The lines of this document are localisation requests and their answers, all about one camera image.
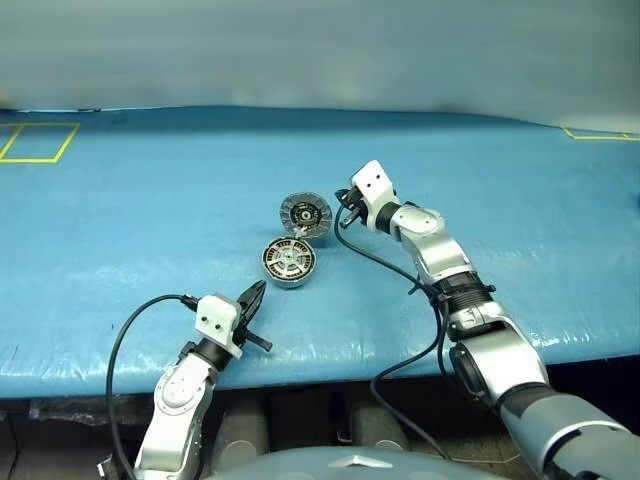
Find dark rounded shape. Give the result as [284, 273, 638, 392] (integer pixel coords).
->
[218, 398, 272, 457]
[348, 399, 412, 452]

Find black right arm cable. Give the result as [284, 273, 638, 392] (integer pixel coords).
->
[335, 203, 454, 462]

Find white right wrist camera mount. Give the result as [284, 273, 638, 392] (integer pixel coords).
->
[350, 160, 402, 232]

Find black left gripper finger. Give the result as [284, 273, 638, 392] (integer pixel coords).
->
[242, 330, 274, 352]
[236, 279, 268, 327]

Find silver motor stator housing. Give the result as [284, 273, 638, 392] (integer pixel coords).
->
[260, 238, 314, 292]

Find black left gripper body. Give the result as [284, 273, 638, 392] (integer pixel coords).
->
[230, 305, 253, 359]

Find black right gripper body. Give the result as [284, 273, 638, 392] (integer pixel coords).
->
[346, 184, 375, 230]

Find grey robot torso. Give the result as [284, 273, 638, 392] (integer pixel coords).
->
[207, 441, 509, 480]

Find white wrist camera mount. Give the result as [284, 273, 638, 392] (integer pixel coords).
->
[350, 160, 402, 232]
[194, 294, 240, 348]

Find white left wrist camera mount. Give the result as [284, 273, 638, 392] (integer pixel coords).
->
[194, 294, 240, 348]

